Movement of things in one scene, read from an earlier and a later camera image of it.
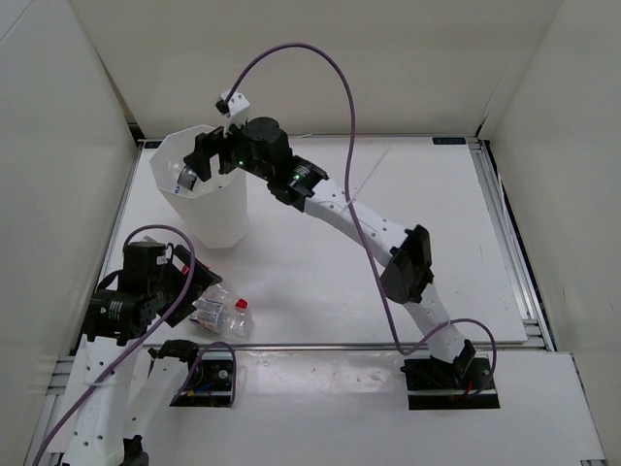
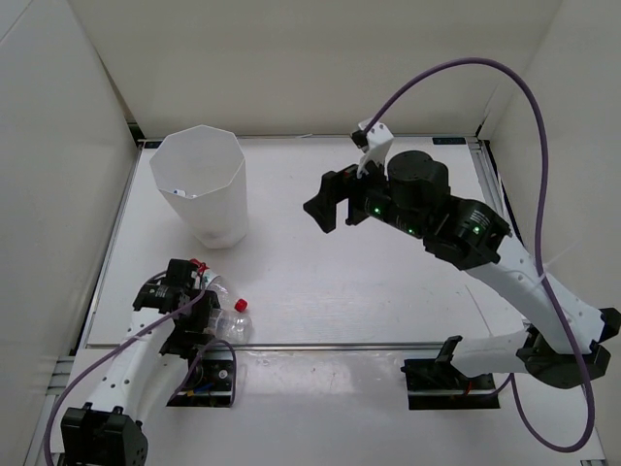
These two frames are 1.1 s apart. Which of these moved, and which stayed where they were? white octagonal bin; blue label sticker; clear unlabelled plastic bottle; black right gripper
Moved: black right gripper
Stayed: clear unlabelled plastic bottle; white octagonal bin; blue label sticker
